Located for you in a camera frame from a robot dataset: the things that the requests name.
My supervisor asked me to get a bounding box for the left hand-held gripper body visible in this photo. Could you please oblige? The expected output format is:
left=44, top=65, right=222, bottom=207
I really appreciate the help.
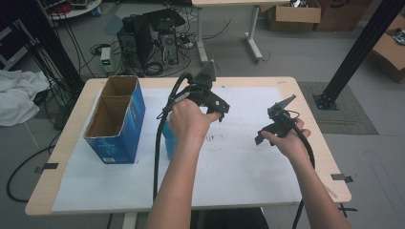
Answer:
left=173, top=59, right=231, bottom=115

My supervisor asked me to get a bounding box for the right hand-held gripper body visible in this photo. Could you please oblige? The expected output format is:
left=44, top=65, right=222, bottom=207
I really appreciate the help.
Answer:
left=266, top=94, right=302, bottom=138

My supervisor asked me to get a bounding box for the person's right hand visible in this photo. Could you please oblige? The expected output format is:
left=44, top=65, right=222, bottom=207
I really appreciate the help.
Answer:
left=260, top=117, right=312, bottom=164

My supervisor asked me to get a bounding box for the person's left hand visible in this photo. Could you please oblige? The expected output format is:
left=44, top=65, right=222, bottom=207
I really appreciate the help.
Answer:
left=168, top=98, right=222, bottom=151

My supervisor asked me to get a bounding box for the white paper mat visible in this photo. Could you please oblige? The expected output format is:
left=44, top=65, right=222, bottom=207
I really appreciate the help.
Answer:
left=51, top=86, right=304, bottom=213

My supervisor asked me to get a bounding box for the grey computer tower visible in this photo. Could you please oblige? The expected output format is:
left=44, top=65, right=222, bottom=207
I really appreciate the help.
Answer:
left=159, top=31, right=180, bottom=67

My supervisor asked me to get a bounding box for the blue bottle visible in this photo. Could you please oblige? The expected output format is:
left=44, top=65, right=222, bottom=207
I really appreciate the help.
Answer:
left=161, top=117, right=178, bottom=162

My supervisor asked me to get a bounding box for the grey floor mat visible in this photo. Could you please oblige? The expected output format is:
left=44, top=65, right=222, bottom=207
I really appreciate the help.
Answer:
left=297, top=81, right=380, bottom=135

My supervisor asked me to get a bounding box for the white-legged desk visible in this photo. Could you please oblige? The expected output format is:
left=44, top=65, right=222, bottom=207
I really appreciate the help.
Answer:
left=190, top=0, right=291, bottom=65

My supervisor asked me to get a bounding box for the black tape strip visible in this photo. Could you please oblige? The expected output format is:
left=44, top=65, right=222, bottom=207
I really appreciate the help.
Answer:
left=330, top=173, right=354, bottom=184
left=33, top=162, right=60, bottom=175

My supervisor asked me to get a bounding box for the black computer tower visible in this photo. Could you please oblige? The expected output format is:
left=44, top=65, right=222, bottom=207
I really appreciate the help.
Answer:
left=116, top=9, right=187, bottom=70

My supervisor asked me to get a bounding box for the person's dark clothing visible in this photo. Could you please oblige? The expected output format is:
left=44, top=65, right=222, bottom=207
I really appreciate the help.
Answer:
left=190, top=206, right=270, bottom=229

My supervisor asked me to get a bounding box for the blue cardboard box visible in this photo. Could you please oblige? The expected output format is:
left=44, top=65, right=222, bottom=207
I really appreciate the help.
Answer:
left=83, top=74, right=147, bottom=165

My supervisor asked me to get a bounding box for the black metal stand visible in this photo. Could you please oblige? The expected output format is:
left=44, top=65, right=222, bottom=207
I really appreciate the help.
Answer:
left=312, top=0, right=405, bottom=112

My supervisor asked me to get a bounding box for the white power supply unit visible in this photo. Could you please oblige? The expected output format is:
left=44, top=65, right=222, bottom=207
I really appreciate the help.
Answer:
left=99, top=46, right=113, bottom=74

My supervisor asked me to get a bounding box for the open brown cardboard box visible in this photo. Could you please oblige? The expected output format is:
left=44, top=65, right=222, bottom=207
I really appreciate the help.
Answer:
left=370, top=13, right=405, bottom=85

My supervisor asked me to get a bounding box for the round white table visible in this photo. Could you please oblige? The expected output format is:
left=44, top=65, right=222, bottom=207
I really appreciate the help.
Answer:
left=47, top=0, right=103, bottom=21

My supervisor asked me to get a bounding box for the white crumpled cloth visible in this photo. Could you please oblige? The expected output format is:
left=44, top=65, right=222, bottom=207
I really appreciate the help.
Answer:
left=0, top=69, right=51, bottom=128

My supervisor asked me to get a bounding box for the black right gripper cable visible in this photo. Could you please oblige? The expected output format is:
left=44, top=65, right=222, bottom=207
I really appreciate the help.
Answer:
left=290, top=109, right=317, bottom=229

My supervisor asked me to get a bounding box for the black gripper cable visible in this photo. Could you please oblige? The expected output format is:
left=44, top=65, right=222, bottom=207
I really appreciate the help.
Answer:
left=290, top=109, right=317, bottom=229
left=152, top=72, right=193, bottom=202

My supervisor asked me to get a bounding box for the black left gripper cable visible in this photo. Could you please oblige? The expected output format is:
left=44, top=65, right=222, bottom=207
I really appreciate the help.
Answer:
left=152, top=72, right=193, bottom=202

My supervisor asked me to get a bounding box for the black metal frame with cables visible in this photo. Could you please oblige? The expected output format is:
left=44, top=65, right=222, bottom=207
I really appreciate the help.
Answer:
left=0, top=0, right=86, bottom=98

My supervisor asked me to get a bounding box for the black floor cable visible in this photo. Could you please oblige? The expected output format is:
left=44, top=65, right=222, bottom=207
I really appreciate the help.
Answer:
left=6, top=133, right=62, bottom=203

